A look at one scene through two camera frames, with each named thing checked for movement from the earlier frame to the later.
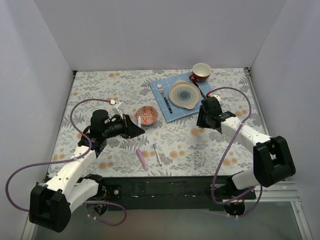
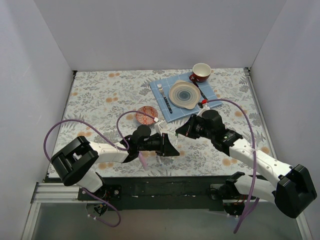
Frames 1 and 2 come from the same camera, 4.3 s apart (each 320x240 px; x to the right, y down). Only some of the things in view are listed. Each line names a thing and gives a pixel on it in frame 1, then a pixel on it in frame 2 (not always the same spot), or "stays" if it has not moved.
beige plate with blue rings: [184, 94] stays
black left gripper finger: [132, 129] → [167, 149]
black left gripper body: [127, 126] → [164, 144]
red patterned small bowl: [149, 115] stays
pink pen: [138, 153] stays
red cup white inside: [201, 72] stays
